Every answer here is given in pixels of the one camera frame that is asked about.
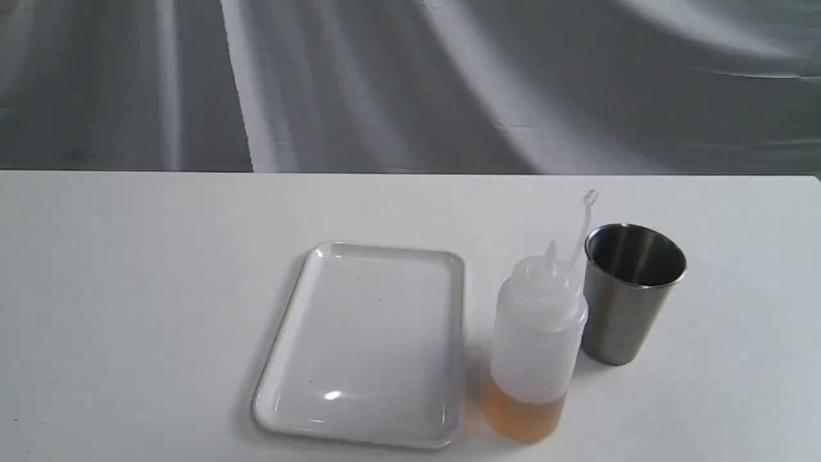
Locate translucent squeeze bottle amber liquid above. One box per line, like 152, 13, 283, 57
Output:
482, 190, 598, 444

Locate stainless steel cup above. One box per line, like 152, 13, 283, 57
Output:
581, 223, 687, 366

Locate white plastic tray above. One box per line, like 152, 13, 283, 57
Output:
251, 241, 467, 450

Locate grey fabric backdrop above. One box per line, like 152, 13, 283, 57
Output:
1, 1, 820, 176

